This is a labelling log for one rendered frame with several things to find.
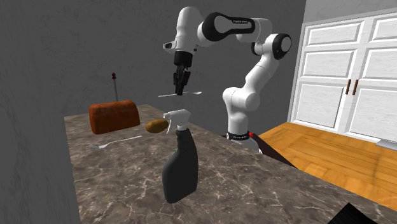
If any brown potato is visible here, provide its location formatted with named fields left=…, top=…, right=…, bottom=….
left=144, top=118, right=170, bottom=134

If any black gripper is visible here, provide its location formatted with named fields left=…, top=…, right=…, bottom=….
left=172, top=50, right=193, bottom=96

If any silver fork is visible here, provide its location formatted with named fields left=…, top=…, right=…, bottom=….
left=85, top=135, right=143, bottom=151

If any brown bread loaf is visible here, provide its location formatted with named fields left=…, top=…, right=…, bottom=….
left=88, top=99, right=141, bottom=136

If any white panelled cabinet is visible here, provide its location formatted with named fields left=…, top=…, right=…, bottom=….
left=286, top=8, right=397, bottom=144

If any black spray bottle white nozzle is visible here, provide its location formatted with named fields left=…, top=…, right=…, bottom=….
left=161, top=108, right=199, bottom=204

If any silver spoon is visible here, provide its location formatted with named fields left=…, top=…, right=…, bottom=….
left=157, top=90, right=203, bottom=98

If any grey stick with red knob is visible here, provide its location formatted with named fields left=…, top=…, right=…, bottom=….
left=111, top=72, right=120, bottom=103

